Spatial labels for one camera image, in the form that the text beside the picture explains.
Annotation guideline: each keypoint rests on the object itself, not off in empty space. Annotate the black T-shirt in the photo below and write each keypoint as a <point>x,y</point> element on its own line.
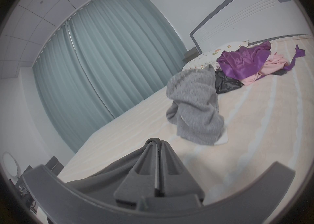
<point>105,174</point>

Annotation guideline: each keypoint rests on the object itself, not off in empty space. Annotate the white printed pillow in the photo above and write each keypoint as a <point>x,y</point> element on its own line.
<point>203,57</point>

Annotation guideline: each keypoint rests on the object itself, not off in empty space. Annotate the blue-green curtain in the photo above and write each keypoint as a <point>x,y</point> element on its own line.
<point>63,90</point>
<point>122,46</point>

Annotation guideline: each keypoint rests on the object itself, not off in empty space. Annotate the black shiny garment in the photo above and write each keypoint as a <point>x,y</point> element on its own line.
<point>227,83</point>

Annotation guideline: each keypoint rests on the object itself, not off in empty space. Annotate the round mirror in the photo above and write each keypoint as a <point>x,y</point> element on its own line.
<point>9,165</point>

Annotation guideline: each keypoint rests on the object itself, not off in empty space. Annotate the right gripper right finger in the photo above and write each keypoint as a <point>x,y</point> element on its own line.
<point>180,186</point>

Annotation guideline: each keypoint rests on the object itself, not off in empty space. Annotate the pink garment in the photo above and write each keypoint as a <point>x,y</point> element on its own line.
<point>269,67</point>

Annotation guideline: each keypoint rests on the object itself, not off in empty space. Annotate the purple garment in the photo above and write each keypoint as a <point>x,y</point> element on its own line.
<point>240,61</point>

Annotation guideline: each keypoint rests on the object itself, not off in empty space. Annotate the grey garment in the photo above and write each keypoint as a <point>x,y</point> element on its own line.
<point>193,105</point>

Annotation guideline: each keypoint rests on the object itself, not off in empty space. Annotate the black chest of drawers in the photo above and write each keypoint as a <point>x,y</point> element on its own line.
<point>55,166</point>

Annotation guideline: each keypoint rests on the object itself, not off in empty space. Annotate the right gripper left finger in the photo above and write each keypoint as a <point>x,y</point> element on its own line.
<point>136,186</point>

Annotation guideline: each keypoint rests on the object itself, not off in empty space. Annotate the grey bedside table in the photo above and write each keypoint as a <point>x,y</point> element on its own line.
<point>191,54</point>

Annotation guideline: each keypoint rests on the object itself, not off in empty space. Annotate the bed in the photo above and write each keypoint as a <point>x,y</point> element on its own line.
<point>257,120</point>

